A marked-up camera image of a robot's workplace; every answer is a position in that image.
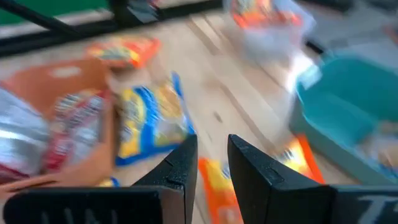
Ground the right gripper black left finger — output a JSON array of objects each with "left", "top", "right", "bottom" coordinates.
[{"left": 2, "top": 133, "right": 199, "bottom": 224}]

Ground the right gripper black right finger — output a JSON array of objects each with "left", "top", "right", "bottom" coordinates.
[{"left": 227, "top": 133, "right": 398, "bottom": 224}]

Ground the orange chicken ramen packet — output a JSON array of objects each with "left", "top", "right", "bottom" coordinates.
[
  {"left": 230, "top": 0, "right": 303, "bottom": 29},
  {"left": 198, "top": 133, "right": 326, "bottom": 224},
  {"left": 85, "top": 36, "right": 162, "bottom": 70}
]

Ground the teal plastic bin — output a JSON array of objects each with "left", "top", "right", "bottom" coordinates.
[{"left": 288, "top": 53, "right": 398, "bottom": 187}]

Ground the translucent white plastic bin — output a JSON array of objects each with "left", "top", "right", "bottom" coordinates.
[{"left": 223, "top": 0, "right": 317, "bottom": 65}]

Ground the orange plastic bin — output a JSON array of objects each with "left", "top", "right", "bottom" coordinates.
[{"left": 0, "top": 58, "right": 116, "bottom": 194}]

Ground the green floor mat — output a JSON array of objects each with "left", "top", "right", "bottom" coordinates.
[{"left": 0, "top": 0, "right": 109, "bottom": 26}]

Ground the black aluminium table frame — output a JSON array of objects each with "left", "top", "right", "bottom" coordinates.
[{"left": 0, "top": 0, "right": 224, "bottom": 58}]

